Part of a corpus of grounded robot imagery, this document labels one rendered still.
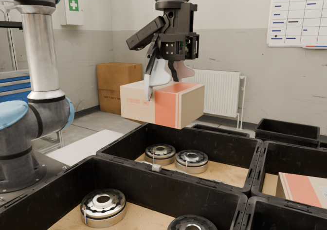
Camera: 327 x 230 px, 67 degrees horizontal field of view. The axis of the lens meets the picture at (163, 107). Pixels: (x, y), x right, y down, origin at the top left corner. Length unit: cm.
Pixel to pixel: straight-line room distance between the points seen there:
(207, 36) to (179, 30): 308
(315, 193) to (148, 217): 37
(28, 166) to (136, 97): 45
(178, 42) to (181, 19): 5
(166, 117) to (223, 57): 304
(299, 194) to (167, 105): 34
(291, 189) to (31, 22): 82
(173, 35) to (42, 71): 49
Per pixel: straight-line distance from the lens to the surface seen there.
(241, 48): 347
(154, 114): 54
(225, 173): 80
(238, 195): 54
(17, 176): 87
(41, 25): 88
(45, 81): 88
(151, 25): 57
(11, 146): 84
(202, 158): 81
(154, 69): 53
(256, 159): 69
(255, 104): 352
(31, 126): 85
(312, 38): 334
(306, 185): 67
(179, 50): 53
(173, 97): 51
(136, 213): 64
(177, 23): 55
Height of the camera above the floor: 123
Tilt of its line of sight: 16 degrees down
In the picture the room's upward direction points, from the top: straight up
